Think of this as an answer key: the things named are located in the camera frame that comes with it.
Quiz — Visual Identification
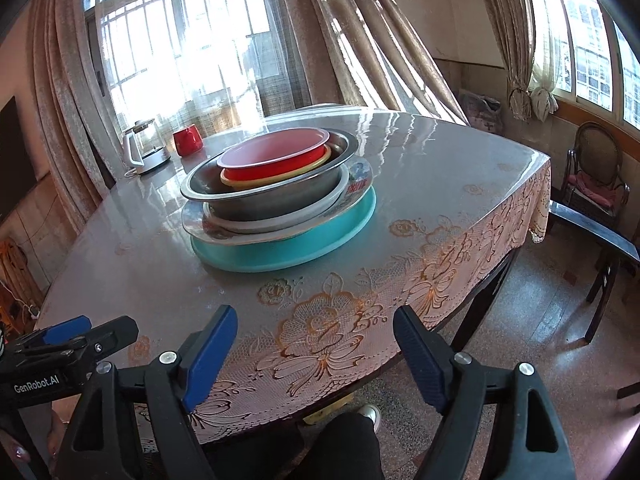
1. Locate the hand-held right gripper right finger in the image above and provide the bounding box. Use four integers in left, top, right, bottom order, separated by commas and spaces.
392, 305, 581, 480

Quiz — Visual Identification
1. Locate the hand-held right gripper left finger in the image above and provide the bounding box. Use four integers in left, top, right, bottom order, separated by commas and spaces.
59, 304, 239, 480

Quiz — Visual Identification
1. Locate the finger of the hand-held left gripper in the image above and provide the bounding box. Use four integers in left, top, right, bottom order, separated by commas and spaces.
10, 315, 92, 350
15, 316, 140, 363

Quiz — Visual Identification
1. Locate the teal plastic plate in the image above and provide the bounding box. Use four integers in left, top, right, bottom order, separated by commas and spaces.
190, 186, 377, 273

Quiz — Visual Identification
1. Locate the small white floral plate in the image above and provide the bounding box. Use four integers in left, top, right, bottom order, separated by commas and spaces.
202, 167, 351, 235

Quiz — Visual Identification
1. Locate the stainless steel bowl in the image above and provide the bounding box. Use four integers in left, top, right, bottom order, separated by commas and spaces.
180, 128, 359, 221

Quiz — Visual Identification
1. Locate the yellow plastic bowl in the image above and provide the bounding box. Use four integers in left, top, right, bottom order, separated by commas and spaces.
220, 145, 333, 191

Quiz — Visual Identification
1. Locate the large white patterned plate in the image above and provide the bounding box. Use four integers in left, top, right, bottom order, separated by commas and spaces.
181, 157, 375, 247

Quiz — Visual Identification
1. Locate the red plastic bowl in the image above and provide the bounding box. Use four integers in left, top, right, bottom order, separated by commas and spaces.
216, 128, 332, 182

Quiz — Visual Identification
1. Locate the person's left hand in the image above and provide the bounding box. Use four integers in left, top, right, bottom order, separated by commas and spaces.
10, 400, 70, 463

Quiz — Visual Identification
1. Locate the white shoe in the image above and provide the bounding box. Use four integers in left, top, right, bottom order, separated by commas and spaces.
357, 404, 382, 432

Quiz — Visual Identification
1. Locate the dark wooden table leg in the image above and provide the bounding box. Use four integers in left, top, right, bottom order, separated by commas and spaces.
447, 251, 521, 357

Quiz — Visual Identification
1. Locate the person's leg in black pants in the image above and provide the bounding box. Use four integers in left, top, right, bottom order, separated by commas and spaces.
210, 412, 386, 480

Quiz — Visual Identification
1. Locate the glass electric kettle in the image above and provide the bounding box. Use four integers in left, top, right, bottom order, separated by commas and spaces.
122, 118, 172, 176

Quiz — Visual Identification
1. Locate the red mug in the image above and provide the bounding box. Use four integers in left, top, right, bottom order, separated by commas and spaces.
173, 125, 204, 157

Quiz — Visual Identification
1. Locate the dark wooden bench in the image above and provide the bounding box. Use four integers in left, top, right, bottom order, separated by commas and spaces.
547, 200, 640, 346

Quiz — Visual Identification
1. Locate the red seat cushion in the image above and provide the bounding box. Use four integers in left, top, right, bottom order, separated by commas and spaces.
574, 172, 615, 207

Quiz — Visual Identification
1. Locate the grey bag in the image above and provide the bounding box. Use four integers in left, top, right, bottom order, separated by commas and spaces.
460, 91, 503, 130

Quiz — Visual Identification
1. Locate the wicker back chair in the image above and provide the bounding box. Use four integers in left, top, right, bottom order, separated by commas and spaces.
560, 121, 632, 222

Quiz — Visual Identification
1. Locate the large main window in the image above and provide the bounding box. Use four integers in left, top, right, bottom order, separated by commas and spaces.
82, 0, 311, 127

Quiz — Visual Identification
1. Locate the tied beige curtain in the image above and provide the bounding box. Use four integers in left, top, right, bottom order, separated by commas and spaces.
470, 0, 560, 122

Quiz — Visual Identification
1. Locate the side window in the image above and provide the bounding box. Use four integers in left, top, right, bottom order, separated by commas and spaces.
520, 0, 640, 129

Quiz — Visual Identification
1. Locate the black wall television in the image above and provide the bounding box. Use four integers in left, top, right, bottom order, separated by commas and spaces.
0, 95, 39, 224

